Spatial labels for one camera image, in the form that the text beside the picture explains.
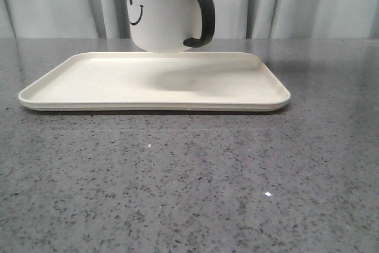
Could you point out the white smiley mug black handle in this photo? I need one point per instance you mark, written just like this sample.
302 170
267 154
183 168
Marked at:
170 26

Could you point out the grey pleated curtain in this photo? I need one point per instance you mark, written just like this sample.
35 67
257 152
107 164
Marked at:
235 19

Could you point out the cream rectangular plastic tray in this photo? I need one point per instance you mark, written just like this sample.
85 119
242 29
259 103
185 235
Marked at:
187 81

